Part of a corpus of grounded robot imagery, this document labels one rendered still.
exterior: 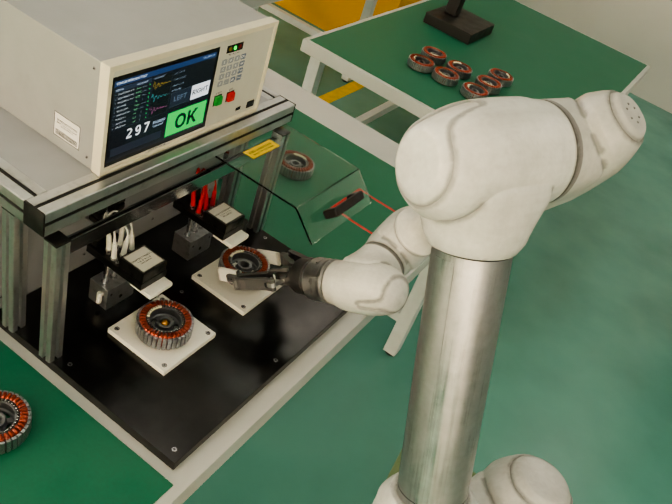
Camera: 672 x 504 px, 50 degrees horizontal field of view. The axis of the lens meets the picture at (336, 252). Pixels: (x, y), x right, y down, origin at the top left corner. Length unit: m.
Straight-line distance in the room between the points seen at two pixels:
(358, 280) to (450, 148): 0.60
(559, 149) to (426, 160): 0.16
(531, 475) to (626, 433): 1.87
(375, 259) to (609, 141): 0.59
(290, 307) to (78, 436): 0.54
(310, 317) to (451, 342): 0.75
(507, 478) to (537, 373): 1.86
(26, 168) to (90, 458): 0.50
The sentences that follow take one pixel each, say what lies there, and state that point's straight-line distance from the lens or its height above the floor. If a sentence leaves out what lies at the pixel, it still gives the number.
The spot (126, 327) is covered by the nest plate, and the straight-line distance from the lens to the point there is 1.47.
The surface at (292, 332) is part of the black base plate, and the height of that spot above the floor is 0.77.
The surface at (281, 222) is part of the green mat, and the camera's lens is 1.87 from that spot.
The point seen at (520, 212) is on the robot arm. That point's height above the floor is 1.46.
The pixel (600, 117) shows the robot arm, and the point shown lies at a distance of 0.91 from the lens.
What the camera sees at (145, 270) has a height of 0.92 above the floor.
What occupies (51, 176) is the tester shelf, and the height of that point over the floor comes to 1.11.
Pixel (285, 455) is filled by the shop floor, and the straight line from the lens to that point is 2.32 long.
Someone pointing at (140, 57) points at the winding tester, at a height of 1.32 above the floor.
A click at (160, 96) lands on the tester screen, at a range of 1.29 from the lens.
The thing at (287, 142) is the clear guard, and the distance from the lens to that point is 1.58.
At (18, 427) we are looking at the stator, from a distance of 1.32.
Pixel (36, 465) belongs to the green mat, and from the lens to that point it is 1.32.
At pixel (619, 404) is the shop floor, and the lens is 3.13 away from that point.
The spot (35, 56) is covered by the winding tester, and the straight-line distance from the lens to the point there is 1.30.
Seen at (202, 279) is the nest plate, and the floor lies 0.78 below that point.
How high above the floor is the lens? 1.85
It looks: 37 degrees down
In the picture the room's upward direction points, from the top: 21 degrees clockwise
